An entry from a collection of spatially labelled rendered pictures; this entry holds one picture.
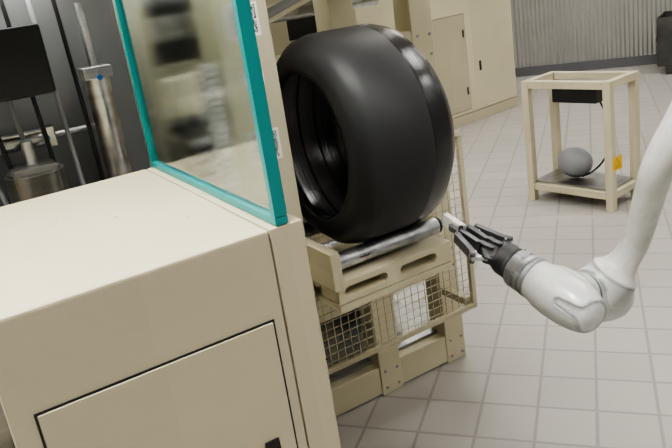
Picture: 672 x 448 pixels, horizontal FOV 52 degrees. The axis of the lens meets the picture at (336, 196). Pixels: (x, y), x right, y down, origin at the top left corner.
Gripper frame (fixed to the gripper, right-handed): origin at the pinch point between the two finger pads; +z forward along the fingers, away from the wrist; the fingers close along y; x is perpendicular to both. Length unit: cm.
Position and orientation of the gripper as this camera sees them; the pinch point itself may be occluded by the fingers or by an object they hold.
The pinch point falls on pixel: (453, 224)
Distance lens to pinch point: 167.3
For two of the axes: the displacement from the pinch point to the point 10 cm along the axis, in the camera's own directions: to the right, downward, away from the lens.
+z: -5.4, -4.1, 7.4
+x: 0.2, 8.7, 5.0
